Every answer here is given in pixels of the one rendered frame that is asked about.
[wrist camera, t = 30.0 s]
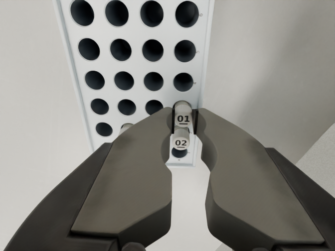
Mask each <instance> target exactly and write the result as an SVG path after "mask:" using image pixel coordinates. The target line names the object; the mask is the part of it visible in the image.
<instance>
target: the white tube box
mask: <svg viewBox="0 0 335 251"><path fill-rule="evenodd" d="M52 2H53V6H54V10H55V14H56V18H57V22H58V26H59V30H60V34H61V38H62V42H63V46H64V50H65V54H66V58H67V62H68V66H69V70H70V75H71V79H72V83H73V87H74V91H75V95H76V99H77V103H78V107H79V111H80V115H81V119H82V123H83V126H84V130H85V134H86V138H87V142H88V146H89V150H90V154H92V153H93V152H94V151H96V150H97V149H98V148H99V147H100V146H101V145H102V144H103V143H105V142H113V141H114V140H115V139H116V138H117V137H118V134H119V132H120V130H121V128H122V127H123V125H124V124H126V123H131V124H136V123H137V122H139V121H141V120H143V119H145V118H146V117H148V116H150V115H152V114H154V113H156V112H157V111H159V110H161V109H163V108H165V107H171V108H174V104H175V103H176V102H178V101H187V102H188V103H189V104H190V107H191V109H192V110H194V109H199V108H202V106H203V97H204V88H205V80H206V71H207V63H208V54H209V46H210V37H211V28H212V20H213V11H214V2H215V0H52ZM187 127H188V132H189V138H190V145H189V147H188V148H187V149H184V150H178V149H176V148H174V147H173V145H172V134H171V136H170V154H169V160H168V161H167V162H166V163H165V165H166V166H167V167H168V168H195V166H196V158H197V149H198V140H199V138H198V137H197V136H196V135H195V134H193V126H192V123H191V124H190V125H189V126H187Z"/></svg>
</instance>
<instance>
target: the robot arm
mask: <svg viewBox="0 0 335 251"><path fill-rule="evenodd" d="M192 114H193V121H192V126H193V134H195V135H196V136H197V137H198V138H199V139H200V141H201V142H202V150H201V160H202V161H203V162H204V163H205V165H206V166H207V167H208V169H209V171H210V176H209V182H208V188H207V193H206V199H205V211H206V219H207V227H208V230H209V231H210V233H211V234H212V235H213V236H214V237H215V238H217V239H218V240H220V241H221V242H222V243H224V244H225V245H227V246H228V247H230V248H231V249H232V250H233V251H335V198H334V197H333V196H332V195H331V194H330V193H328V192H327V191H326V190H325V189H323V188H322V187H321V186H320V185H319V184H317V183H316V182H315V181H314V180H312V179H311V178H310V177H309V176H308V175H306V174H305V173H304V172H303V171H301V170H300V169H299V168H298V167H297V166H295V165H294V164H293V163H292V162H290V161H289V160H288V159H287V158H286V157H284V156H283V155H282V154H281V153H280V152H278V151H277V150H276V149H275V148H273V147H264V146H263V145H262V144H261V143H260V142H259V141H258V140H257V139H255V138H254V137H253V136H252V135H250V134H249V133H247V132H246V131H245V130H243V129H241V128H240V127H238V126H236V125H235V124H233V123H231V122H229V121H227V120H226V119H224V118H222V117H220V116H218V115H216V114H215V113H213V112H211V111H209V110H207V109H205V108H199V109H194V110H192ZM174 118H175V108H171V107H165V108H163V109H161V110H159V111H157V112H156V113H154V114H152V115H150V116H148V117H146V118H145V119H143V120H141V121H139V122H137V123H136V124H134V125H132V126H131V127H130V128H128V129H127V130H125V131H124V132H123V133H121V134H120V135H119V136H118V137H117V138H116V139H115V140H114V141H113V142H105V143H103V144H102V145H101V146H100V147H99V148H98V149H97V150H96V151H94V152H93V153H92V154H91V155H90V156H89V157H88V158H87V159H86V160H84V161H83V162H82V163H81V164H80V165H79V166H78V167H77V168H76V169H74V170H73V171H72V172H71V173H70V174H69V175H68V176H67V177H66V178H64V179H63V180H62V181H61V182H60V183H59V184H58V185H57V186H56V187H55V188H53V189H52V190H51V191H50V192H49V193H48V194H47V195H46V196H45V197H44V198H43V199H42V200H41V201H40V203H39V204H38V205H37V206H36V207H35V208H34V209H33V210H32V212H31V213H30V214H29V215H28V216H27V218H26V219H25V220H24V221H23V223H22V224H21V225H20V227H19V228H18V229H17V231H16V232H15V234H14V235H13V236H12V238H11V239H10V241H9V242H8V244H7V245H6V247H5V249H4V250H3V251H146V249H145V248H146V247H148V246H149V245H151V244H152V243H154V242H155V241H157V240H158V239H160V238H162V237H163V236H165V235H166V234H167V233H168V232H169V230H170V227H171V205H172V173H171V171H170V170H169V169H168V167H167V166H166V165H165V163H166V162H167V161H168V160H169V154H170V136H171V134H174Z"/></svg>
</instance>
